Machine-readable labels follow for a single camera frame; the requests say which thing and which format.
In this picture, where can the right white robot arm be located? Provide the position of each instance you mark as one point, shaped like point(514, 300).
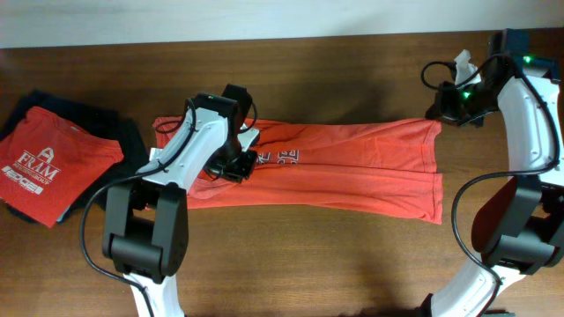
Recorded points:
point(519, 230)

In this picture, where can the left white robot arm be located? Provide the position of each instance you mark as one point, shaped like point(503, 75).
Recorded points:
point(146, 230)

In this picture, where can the folded dark navy garment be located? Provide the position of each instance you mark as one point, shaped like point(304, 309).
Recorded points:
point(96, 121)

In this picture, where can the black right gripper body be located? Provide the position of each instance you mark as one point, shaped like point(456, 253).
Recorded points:
point(467, 105)

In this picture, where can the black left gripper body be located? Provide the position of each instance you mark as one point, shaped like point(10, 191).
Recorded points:
point(233, 163)

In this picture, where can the orange McKinney Boyd soccer t-shirt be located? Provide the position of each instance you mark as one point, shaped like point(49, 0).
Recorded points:
point(382, 168)

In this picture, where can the folded red Fram t-shirt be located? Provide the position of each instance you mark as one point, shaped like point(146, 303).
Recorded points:
point(47, 162)

